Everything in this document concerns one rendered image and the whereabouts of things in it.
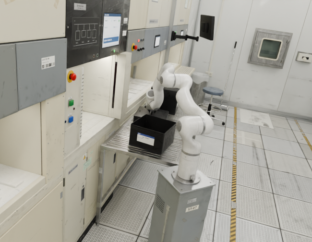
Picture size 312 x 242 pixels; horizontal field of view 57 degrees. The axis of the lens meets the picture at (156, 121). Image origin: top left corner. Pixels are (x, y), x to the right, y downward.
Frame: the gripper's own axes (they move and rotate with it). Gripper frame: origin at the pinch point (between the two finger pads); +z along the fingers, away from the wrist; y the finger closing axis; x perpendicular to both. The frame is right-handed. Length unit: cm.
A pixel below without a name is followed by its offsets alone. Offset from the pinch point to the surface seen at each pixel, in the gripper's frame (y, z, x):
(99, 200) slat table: 26, 3, 86
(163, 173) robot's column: -22, -48, 66
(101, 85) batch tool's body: 41, -35, 2
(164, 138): -18, -39, 39
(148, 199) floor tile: -9, 56, 70
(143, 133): -2, -37, 37
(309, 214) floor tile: -174, 76, 50
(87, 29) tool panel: 33, -108, 8
